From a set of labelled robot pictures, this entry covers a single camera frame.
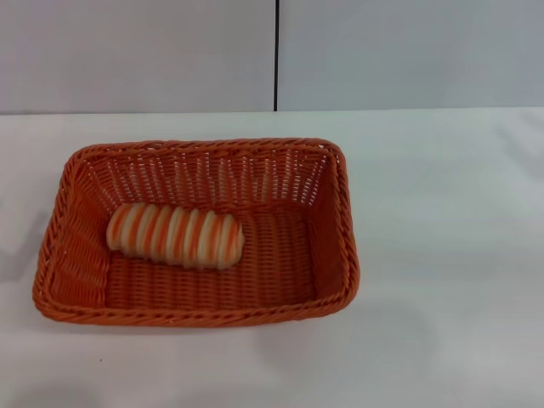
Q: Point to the orange striped bread roll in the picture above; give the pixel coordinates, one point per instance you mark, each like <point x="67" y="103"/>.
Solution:
<point x="174" y="236"/>

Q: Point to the orange woven plastic basket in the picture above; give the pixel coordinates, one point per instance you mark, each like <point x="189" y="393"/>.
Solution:
<point x="212" y="289"/>

